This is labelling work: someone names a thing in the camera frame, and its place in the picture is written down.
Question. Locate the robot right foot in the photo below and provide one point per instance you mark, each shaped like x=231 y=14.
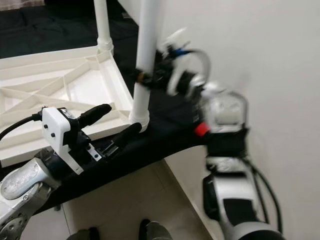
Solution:
x=157 y=231

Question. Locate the beige woven cloth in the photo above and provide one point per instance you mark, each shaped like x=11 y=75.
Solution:
x=20 y=4

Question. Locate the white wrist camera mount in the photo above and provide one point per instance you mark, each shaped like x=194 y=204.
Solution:
x=180 y=50
x=59 y=132

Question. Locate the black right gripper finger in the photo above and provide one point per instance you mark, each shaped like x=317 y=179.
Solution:
x=145 y=78

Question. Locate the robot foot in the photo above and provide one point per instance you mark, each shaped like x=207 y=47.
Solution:
x=84 y=234
x=157 y=231

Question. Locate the black table cloth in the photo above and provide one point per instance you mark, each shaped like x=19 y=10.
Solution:
x=170 y=135

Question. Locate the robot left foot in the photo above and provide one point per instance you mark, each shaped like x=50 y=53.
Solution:
x=84 y=234

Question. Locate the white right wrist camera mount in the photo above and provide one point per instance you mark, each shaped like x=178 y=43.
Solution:
x=180 y=50

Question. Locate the white plastic children table top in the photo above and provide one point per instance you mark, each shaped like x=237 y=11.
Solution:
x=40 y=130

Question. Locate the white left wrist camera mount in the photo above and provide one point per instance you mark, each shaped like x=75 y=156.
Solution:
x=59 y=132

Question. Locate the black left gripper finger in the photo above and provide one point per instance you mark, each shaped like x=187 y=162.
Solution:
x=126 y=136
x=95 y=114

